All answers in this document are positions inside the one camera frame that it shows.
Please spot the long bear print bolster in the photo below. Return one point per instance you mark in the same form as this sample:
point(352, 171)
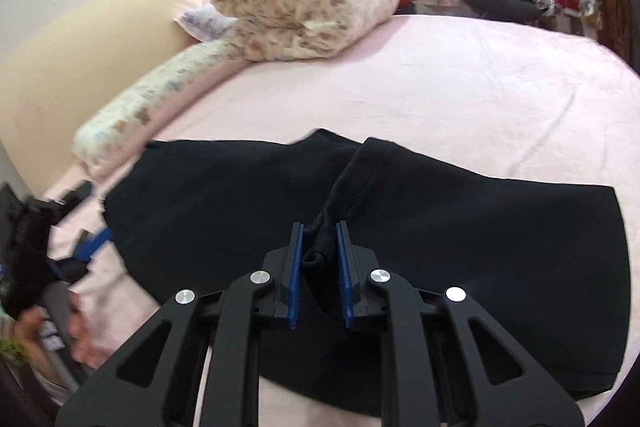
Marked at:
point(150, 102)

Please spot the beige headboard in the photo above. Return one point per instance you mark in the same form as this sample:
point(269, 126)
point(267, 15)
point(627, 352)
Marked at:
point(90, 57)

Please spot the black pants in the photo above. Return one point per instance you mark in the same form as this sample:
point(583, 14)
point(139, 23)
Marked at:
point(475, 257)

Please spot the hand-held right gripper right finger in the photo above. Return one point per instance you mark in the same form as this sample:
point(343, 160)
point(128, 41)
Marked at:
point(344, 277)

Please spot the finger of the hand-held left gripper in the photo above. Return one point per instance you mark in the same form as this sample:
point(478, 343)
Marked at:
point(92, 244)
point(75, 193)

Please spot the wooden chair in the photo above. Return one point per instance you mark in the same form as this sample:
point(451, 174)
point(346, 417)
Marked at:
point(615, 17)

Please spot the folded bear print quilt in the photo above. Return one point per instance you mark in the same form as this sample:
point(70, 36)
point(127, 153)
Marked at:
point(300, 2)

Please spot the person's left hand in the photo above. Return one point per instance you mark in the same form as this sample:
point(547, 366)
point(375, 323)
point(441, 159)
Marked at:
point(77, 327)

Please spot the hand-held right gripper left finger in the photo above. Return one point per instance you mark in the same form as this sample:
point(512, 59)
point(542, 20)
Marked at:
point(296, 277)

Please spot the pink fleece blanket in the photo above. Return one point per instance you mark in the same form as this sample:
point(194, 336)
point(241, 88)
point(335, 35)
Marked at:
point(450, 82)

